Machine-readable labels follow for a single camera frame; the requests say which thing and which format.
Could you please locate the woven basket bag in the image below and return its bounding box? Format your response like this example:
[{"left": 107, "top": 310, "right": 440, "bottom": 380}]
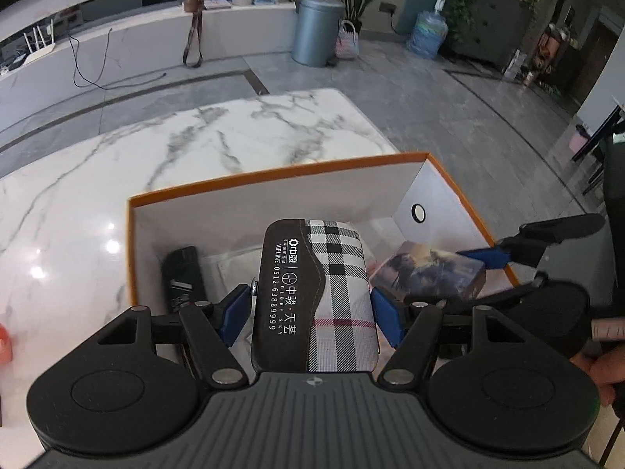
[{"left": 334, "top": 20, "right": 361, "bottom": 60}]

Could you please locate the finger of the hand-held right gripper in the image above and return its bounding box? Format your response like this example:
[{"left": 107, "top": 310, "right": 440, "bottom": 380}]
[
  {"left": 456, "top": 213, "right": 607, "bottom": 271},
  {"left": 438, "top": 275, "right": 550, "bottom": 315}
]

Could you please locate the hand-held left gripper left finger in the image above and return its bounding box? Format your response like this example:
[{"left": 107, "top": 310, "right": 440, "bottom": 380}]
[{"left": 95, "top": 283, "right": 253, "bottom": 388}]

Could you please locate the black cable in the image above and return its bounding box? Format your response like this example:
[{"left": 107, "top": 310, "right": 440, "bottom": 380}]
[{"left": 68, "top": 29, "right": 170, "bottom": 91}]

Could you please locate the person's right hand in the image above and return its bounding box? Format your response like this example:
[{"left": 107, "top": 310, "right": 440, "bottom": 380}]
[{"left": 569, "top": 347, "right": 625, "bottom": 408}]

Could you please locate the dark picture-printed box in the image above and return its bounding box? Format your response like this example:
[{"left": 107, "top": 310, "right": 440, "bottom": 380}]
[{"left": 368, "top": 240, "right": 487, "bottom": 304}]

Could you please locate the grey metal trash bin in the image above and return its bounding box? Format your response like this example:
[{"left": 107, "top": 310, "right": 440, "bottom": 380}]
[{"left": 291, "top": 0, "right": 345, "bottom": 68}]

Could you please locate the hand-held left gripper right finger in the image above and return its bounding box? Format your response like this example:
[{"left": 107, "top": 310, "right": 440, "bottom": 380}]
[{"left": 370, "top": 287, "right": 539, "bottom": 387}]

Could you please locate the plaid and black case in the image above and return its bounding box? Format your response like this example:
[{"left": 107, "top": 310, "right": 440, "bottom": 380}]
[{"left": 250, "top": 218, "right": 381, "bottom": 375}]

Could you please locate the grey cabinet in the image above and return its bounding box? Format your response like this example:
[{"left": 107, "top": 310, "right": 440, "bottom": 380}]
[{"left": 449, "top": 0, "right": 534, "bottom": 67}]

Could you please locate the white router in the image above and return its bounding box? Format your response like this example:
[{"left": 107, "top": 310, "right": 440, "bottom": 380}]
[{"left": 21, "top": 16, "right": 58, "bottom": 67}]

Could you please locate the pink small bin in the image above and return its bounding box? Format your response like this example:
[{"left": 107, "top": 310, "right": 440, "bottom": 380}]
[{"left": 568, "top": 124, "right": 589, "bottom": 152}]

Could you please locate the white marble counter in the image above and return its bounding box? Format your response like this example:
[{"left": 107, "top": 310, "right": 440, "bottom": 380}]
[{"left": 0, "top": 0, "right": 304, "bottom": 134}]

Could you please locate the dark wooden shelf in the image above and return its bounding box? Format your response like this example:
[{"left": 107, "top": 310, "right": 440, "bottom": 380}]
[{"left": 534, "top": 22, "right": 595, "bottom": 101}]

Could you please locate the brown camera with strap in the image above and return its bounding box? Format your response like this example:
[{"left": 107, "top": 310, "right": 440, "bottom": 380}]
[{"left": 179, "top": 0, "right": 207, "bottom": 67}]

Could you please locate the blue water jug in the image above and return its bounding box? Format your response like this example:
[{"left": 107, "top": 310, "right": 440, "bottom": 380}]
[{"left": 406, "top": 0, "right": 449, "bottom": 61}]

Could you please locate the orange cardboard box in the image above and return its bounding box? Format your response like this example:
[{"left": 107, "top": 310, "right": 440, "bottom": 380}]
[{"left": 127, "top": 152, "right": 521, "bottom": 311}]

